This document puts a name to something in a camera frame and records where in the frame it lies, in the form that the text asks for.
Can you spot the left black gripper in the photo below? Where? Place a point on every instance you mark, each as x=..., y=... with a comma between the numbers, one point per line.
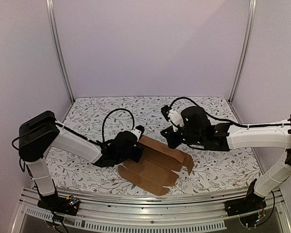
x=137, y=158

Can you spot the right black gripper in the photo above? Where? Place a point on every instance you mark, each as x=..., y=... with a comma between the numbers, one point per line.
x=175, y=135

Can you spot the brown cardboard box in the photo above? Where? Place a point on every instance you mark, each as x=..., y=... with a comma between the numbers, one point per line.
x=158, y=167

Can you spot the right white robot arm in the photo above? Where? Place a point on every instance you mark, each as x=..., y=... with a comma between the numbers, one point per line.
x=230, y=135

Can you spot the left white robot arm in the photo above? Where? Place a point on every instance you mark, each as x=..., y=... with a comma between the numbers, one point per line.
x=44, y=131

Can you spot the floral patterned table mat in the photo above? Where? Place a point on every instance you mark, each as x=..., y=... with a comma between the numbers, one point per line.
x=105, y=117

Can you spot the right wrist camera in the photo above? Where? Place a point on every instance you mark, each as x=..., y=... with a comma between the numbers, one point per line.
x=172, y=116

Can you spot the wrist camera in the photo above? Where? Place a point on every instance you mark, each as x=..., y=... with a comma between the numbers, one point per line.
x=172, y=116
x=138, y=131

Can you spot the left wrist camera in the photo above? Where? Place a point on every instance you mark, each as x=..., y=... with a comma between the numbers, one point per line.
x=138, y=131

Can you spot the aluminium front rail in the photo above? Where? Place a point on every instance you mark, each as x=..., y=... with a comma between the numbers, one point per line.
x=190, y=213

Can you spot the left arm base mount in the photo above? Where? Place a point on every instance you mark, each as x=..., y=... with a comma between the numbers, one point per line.
x=65, y=205

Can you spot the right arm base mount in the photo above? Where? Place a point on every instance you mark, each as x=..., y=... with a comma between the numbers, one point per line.
x=251, y=202

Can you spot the right aluminium frame post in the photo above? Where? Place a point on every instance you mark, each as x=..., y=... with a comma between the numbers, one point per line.
x=244, y=50

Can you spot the aluminium frame post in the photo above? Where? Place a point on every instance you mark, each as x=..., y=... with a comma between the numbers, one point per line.
x=244, y=50
x=58, y=49

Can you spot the left aluminium frame post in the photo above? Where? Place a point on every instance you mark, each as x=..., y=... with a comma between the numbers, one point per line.
x=58, y=49

